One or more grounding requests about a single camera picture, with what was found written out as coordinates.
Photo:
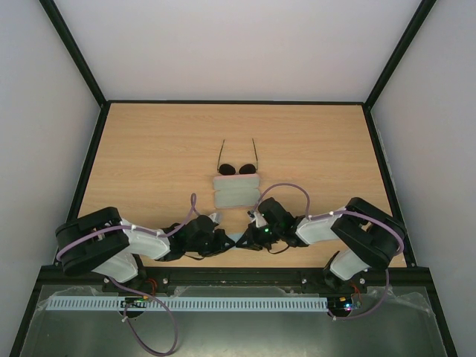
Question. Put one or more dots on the controller circuit board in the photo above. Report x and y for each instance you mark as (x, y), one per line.
(138, 302)
(344, 303)

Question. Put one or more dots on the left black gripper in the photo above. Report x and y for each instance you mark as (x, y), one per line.
(220, 245)

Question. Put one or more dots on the left controller circuit board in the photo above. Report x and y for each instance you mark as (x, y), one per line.
(138, 302)

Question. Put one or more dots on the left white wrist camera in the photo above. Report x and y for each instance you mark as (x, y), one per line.
(215, 217)

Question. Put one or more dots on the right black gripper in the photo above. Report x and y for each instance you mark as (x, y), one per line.
(251, 238)

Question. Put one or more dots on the pink glasses case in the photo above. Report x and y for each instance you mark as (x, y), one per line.
(236, 191)

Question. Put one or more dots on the light blue slotted cable duct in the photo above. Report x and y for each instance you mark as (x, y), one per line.
(193, 304)

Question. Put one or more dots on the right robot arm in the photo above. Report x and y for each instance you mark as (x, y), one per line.
(373, 238)

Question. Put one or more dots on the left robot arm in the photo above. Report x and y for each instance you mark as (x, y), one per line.
(105, 243)

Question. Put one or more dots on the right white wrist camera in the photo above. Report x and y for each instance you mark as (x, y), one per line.
(257, 218)

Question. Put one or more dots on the right controller circuit board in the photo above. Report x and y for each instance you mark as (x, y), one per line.
(344, 303)

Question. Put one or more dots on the light blue cleaning cloth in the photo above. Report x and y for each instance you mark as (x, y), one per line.
(235, 237)

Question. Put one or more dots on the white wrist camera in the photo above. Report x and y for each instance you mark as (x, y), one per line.
(215, 217)
(257, 218)

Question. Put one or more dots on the black aluminium frame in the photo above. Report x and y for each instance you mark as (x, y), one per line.
(410, 275)

